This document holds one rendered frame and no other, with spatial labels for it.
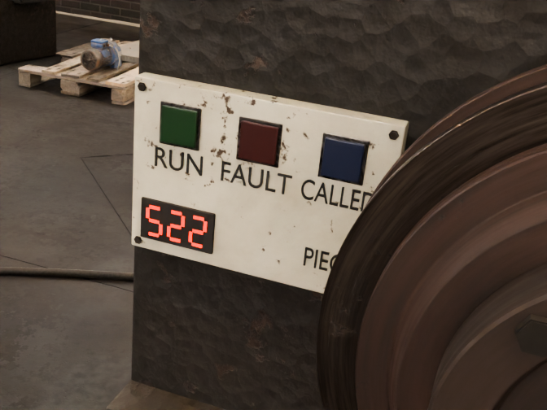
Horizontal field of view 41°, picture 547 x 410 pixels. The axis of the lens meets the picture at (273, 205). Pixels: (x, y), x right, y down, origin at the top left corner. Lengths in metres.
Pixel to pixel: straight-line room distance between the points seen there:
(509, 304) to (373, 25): 0.29
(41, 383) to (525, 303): 2.01
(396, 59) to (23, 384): 1.88
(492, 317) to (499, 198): 0.08
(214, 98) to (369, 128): 0.15
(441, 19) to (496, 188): 0.20
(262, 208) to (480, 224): 0.27
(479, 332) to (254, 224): 0.31
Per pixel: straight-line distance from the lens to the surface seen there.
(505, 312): 0.46
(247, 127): 0.68
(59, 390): 2.32
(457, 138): 0.50
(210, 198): 0.72
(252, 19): 0.68
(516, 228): 0.48
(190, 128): 0.70
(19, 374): 2.40
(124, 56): 5.51
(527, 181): 0.49
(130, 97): 5.01
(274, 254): 0.72
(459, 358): 0.47
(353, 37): 0.66
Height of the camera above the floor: 1.42
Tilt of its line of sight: 23 degrees down
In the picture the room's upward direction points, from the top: 6 degrees clockwise
